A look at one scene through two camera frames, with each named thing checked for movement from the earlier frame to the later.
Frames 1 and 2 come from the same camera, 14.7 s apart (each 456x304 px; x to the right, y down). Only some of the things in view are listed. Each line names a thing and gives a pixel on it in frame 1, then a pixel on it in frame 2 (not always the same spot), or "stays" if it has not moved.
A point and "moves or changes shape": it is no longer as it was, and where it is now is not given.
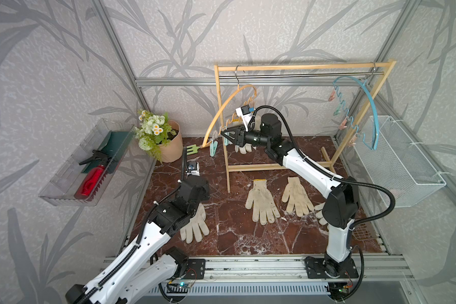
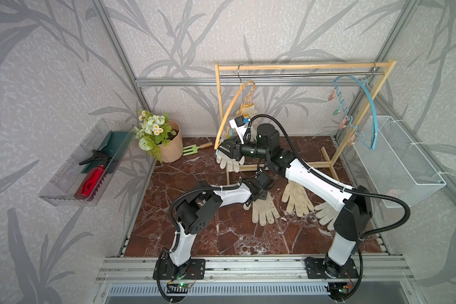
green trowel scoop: (110, 154) stays
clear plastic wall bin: (83, 175) stays
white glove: (242, 150) moves or changes shape
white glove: (319, 213) stays
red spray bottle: (94, 177) stays
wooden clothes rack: (389, 64) stays
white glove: (264, 208) stays
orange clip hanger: (214, 145) moves or changes shape
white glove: (297, 197) stays
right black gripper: (240, 134) to (235, 148)
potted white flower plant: (158, 134) stays
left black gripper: (205, 189) to (265, 194)
